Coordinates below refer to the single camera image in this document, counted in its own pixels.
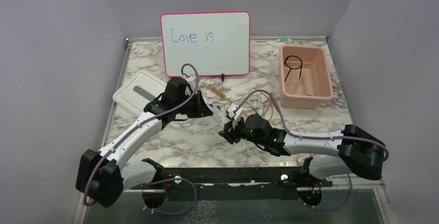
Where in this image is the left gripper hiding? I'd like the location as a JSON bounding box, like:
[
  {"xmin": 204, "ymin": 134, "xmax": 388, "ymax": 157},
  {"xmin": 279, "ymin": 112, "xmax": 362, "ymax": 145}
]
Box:
[{"xmin": 175, "ymin": 89, "xmax": 213, "ymax": 118}]

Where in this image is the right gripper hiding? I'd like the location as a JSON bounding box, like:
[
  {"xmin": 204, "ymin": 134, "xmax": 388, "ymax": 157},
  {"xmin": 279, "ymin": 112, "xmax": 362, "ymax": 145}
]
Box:
[{"xmin": 218, "ymin": 115, "xmax": 266, "ymax": 146}]

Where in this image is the black metal ring support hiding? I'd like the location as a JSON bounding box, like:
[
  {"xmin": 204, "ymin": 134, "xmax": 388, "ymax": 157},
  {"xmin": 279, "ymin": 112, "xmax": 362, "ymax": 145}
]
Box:
[{"xmin": 283, "ymin": 55, "xmax": 303, "ymax": 82}]

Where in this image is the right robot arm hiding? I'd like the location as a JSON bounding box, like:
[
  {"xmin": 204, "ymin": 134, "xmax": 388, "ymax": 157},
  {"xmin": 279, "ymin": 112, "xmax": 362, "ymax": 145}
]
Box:
[{"xmin": 218, "ymin": 114, "xmax": 388, "ymax": 186}]

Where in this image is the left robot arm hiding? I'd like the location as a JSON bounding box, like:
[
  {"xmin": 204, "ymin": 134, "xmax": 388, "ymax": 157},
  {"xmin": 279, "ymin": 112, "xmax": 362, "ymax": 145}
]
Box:
[{"xmin": 75, "ymin": 75, "xmax": 213, "ymax": 207}]

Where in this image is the yellow rubber tubing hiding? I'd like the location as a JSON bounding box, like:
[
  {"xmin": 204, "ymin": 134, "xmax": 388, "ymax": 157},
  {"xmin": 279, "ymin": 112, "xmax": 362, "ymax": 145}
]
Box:
[{"xmin": 256, "ymin": 91, "xmax": 274, "ymax": 121}]

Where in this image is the white plastic bin lid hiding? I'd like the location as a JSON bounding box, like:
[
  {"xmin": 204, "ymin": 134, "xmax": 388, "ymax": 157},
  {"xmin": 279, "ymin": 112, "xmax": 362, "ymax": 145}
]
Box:
[{"xmin": 112, "ymin": 70, "xmax": 166, "ymax": 117}]

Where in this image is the pink-framed whiteboard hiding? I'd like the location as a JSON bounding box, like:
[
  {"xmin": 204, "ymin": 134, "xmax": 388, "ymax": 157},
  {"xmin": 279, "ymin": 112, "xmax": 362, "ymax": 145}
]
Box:
[{"xmin": 160, "ymin": 11, "xmax": 251, "ymax": 77}]

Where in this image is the pink plastic bin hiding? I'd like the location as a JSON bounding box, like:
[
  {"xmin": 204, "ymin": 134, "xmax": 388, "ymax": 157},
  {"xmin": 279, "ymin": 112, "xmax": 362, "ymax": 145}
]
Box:
[{"xmin": 279, "ymin": 44, "xmax": 333, "ymax": 109}]

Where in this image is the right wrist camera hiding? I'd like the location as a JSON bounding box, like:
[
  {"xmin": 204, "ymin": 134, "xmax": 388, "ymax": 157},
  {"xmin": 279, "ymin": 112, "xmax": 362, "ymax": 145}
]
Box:
[{"xmin": 225, "ymin": 103, "xmax": 242, "ymax": 120}]

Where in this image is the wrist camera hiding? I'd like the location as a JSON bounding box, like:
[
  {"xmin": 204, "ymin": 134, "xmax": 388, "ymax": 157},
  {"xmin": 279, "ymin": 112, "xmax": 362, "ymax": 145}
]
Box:
[
  {"xmin": 180, "ymin": 74, "xmax": 196, "ymax": 87},
  {"xmin": 225, "ymin": 103, "xmax": 242, "ymax": 120}
]

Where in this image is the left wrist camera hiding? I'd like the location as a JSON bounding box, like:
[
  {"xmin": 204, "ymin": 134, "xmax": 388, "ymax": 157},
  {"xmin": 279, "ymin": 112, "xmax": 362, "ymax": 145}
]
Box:
[{"xmin": 180, "ymin": 74, "xmax": 196, "ymax": 87}]

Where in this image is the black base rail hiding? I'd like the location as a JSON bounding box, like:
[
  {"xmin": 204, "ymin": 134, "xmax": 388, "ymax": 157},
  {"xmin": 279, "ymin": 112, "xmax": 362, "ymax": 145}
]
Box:
[{"xmin": 134, "ymin": 167, "xmax": 332, "ymax": 201}]

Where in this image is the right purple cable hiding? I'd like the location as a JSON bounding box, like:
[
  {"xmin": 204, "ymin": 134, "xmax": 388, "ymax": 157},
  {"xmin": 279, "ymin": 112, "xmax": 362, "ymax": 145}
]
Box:
[{"xmin": 233, "ymin": 89, "xmax": 390, "ymax": 213}]

